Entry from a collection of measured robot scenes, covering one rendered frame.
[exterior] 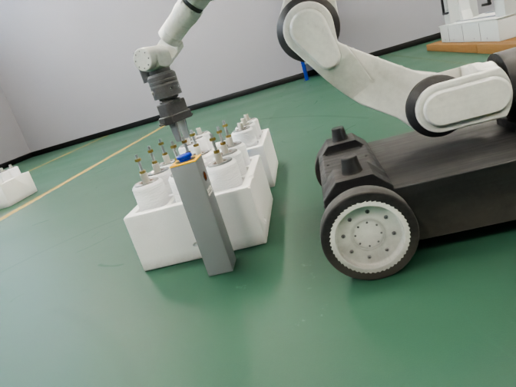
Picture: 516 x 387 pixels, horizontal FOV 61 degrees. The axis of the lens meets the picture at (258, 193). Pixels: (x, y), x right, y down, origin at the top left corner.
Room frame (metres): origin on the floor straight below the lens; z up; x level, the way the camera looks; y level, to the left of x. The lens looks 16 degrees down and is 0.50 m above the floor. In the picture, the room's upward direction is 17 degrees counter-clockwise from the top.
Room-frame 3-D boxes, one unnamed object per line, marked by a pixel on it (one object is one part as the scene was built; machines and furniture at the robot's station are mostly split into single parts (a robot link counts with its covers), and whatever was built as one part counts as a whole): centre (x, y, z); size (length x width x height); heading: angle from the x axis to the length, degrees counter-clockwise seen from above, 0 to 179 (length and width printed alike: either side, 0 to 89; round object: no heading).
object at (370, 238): (0.83, -0.20, 0.10); 0.20 x 0.05 x 0.20; 79
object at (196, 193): (1.10, 0.15, 0.16); 0.07 x 0.07 x 0.31; 80
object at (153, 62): (1.40, 0.19, 0.57); 0.11 x 0.11 x 0.11; 60
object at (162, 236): (1.40, 0.18, 0.09); 0.39 x 0.39 x 0.18; 80
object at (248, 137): (1.80, -0.01, 0.16); 0.10 x 0.10 x 0.18
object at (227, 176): (1.26, 0.08, 0.16); 0.10 x 0.10 x 0.18
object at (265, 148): (1.94, 0.08, 0.09); 0.39 x 0.39 x 0.18; 80
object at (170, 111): (1.40, 0.18, 0.45); 0.13 x 0.10 x 0.12; 141
